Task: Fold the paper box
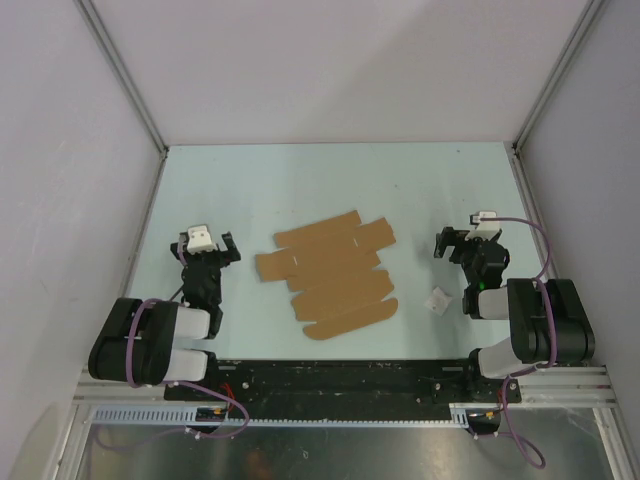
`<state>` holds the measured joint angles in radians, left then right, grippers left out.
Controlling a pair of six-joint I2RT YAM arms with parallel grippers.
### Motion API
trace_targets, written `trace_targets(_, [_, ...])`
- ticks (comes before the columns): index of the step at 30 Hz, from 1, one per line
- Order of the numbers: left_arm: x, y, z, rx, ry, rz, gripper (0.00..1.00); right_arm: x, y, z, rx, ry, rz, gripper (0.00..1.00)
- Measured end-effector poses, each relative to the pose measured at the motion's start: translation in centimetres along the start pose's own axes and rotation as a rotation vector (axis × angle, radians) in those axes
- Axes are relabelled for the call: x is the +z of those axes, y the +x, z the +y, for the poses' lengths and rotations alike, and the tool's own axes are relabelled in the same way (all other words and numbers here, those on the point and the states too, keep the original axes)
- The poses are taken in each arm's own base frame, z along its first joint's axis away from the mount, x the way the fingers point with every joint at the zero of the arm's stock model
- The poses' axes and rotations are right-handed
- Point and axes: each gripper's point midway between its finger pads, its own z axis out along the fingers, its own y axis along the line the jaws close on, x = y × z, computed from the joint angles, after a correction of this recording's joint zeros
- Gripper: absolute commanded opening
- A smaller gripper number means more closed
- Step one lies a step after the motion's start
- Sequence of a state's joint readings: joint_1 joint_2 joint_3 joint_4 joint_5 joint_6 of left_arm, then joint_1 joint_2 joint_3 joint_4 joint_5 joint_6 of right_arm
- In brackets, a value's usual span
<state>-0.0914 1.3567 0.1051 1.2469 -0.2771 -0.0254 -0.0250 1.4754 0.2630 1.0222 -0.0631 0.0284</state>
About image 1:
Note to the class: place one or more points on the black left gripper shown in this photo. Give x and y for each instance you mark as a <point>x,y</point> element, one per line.
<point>223,260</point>

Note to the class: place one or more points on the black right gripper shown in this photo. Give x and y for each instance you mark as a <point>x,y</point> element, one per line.
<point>448,237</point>

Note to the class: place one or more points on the brown cardboard box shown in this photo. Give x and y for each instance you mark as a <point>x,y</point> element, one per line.
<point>333,269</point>

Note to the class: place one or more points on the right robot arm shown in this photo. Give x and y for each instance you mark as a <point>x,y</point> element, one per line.
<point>547,321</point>

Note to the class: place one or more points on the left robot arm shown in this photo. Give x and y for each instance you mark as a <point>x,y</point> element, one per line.
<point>138,343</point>

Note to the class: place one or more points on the small white plastic piece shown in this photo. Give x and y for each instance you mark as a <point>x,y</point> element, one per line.
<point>438,301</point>

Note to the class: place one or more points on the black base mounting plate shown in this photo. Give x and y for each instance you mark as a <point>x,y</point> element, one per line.
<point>350,390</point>

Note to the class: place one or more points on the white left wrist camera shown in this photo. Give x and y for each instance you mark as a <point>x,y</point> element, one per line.
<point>200,240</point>

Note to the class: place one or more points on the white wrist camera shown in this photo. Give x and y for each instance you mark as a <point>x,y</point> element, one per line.
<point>200,240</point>
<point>484,226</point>

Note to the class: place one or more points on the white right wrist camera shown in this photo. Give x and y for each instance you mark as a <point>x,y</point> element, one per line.
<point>484,226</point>

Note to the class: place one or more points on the left aluminium corner post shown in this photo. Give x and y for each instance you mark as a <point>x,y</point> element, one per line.
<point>103,39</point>

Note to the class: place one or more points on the aluminium corner post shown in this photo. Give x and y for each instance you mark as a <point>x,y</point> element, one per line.
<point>576,40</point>
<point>103,39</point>

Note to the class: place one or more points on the right aluminium corner post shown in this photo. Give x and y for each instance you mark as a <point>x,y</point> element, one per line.
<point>576,40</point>

